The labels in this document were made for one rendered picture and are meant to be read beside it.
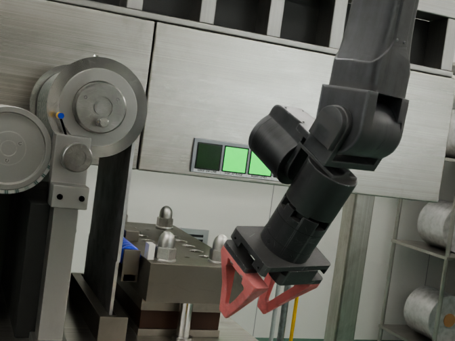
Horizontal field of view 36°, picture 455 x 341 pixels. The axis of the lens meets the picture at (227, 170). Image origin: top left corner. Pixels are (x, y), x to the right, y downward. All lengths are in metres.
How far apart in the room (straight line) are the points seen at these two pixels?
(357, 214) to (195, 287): 0.81
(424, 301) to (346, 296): 2.50
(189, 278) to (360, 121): 0.51
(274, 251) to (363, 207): 1.11
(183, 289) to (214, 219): 2.91
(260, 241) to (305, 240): 0.05
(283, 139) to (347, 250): 1.11
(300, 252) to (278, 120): 0.14
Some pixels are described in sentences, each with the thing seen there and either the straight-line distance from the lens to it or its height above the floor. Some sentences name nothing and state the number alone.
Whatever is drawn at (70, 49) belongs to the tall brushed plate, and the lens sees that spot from 1.38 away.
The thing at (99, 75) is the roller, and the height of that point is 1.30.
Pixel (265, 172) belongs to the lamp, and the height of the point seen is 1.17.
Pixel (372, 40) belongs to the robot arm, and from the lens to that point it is 0.68.
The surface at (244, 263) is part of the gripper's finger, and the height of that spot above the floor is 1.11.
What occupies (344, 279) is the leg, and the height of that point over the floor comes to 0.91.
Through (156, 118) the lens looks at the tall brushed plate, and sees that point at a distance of 1.42.
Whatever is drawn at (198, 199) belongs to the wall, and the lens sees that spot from 3.94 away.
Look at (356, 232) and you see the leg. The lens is 1.83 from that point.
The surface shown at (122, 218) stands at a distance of 1.08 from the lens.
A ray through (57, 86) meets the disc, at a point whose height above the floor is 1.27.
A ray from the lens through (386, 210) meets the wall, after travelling 4.52.
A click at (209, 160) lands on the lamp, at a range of 1.45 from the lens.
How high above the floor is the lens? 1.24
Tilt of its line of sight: 3 degrees down
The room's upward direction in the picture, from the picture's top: 8 degrees clockwise
